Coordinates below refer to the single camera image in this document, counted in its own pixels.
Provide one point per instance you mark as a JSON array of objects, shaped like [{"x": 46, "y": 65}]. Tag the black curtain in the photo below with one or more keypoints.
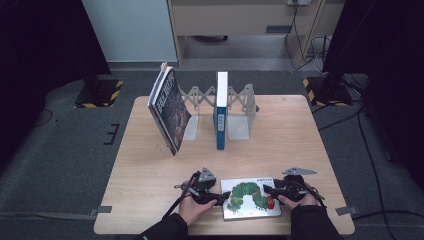
[
  {"x": 383, "y": 50},
  {"x": 40, "y": 50}
]

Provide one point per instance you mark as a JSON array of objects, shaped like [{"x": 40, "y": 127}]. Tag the white panel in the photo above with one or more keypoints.
[{"x": 130, "y": 30}]

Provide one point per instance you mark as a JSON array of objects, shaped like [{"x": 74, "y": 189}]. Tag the blue book with white pages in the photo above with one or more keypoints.
[{"x": 221, "y": 120}]

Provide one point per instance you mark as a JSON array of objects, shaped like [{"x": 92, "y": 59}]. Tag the hazard-striped black stand base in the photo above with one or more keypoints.
[
  {"x": 98, "y": 95},
  {"x": 325, "y": 93}
]

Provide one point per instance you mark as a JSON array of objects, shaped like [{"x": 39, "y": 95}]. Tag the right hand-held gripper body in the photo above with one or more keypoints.
[{"x": 293, "y": 188}]

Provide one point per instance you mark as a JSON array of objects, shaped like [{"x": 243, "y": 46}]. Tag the white metal expanding book rack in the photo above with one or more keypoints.
[{"x": 238, "y": 128}]

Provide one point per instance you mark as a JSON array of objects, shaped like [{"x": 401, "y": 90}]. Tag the person's left hand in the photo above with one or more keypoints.
[{"x": 191, "y": 211}]

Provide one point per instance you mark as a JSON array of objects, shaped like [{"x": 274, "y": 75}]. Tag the dark cover book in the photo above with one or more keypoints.
[{"x": 170, "y": 110}]

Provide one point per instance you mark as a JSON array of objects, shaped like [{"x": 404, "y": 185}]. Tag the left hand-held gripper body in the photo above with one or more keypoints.
[{"x": 203, "y": 190}]

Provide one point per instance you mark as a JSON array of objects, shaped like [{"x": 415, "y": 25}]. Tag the person's right hand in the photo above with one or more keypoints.
[{"x": 300, "y": 204}]

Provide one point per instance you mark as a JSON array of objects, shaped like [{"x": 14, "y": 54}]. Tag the light wooden desk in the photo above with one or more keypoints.
[{"x": 233, "y": 16}]

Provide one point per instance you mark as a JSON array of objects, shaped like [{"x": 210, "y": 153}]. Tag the white caterpillar picture book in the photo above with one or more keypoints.
[{"x": 248, "y": 200}]

